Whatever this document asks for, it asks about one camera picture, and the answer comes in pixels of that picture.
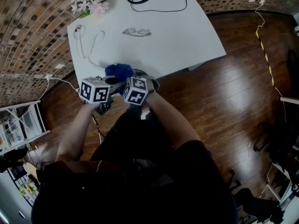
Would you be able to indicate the white office desk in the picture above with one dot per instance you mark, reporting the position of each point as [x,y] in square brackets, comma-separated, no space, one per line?
[290,99]

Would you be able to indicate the yellow black striped tape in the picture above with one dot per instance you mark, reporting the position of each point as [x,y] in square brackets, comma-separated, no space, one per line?
[265,57]

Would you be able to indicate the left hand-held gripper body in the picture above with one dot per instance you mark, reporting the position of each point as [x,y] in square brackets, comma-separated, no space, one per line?
[93,91]

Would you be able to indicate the person's body in black clothing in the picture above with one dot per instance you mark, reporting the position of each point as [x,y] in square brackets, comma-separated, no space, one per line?
[135,176]

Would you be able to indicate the pink flowers in pot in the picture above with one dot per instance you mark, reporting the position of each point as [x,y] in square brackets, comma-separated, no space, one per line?
[90,1]

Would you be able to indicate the person's right forearm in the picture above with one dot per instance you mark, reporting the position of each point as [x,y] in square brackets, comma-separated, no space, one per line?
[175,122]

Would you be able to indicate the person's left forearm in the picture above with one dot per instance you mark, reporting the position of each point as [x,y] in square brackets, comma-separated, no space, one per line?
[74,132]

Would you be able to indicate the white wall charger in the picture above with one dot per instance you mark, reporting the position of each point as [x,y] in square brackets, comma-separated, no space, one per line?
[48,76]
[262,2]

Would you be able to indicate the blue cloth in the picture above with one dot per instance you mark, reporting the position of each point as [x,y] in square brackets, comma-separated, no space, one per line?
[119,70]

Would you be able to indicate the white metal shelf rack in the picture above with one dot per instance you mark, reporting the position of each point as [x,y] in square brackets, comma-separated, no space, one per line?
[21,127]

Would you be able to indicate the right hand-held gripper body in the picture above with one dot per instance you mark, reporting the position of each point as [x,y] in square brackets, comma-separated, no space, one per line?
[135,92]

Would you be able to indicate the thin-framed eyeglasses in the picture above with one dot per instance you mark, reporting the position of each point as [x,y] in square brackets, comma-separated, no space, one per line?
[136,32]

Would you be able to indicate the black office chair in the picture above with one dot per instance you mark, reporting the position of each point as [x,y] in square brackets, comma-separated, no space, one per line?
[257,204]

